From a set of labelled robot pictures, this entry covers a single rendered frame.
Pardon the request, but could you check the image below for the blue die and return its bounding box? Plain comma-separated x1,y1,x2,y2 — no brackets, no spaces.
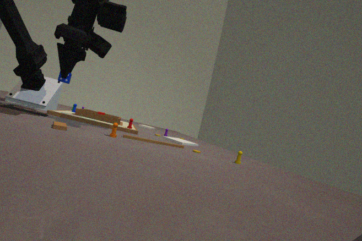
58,71,72,84

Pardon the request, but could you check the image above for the orange pawn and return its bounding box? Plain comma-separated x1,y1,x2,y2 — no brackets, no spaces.
110,123,118,138

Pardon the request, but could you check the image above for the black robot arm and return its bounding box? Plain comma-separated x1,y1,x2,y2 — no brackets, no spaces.
0,0,127,91

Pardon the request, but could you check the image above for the dark red pawn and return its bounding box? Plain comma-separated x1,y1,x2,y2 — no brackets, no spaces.
127,118,133,129

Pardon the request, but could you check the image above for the yellow pawn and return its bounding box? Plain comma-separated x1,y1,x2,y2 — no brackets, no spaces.
235,151,242,165

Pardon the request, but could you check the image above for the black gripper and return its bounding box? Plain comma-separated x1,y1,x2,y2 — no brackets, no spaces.
54,14,94,78

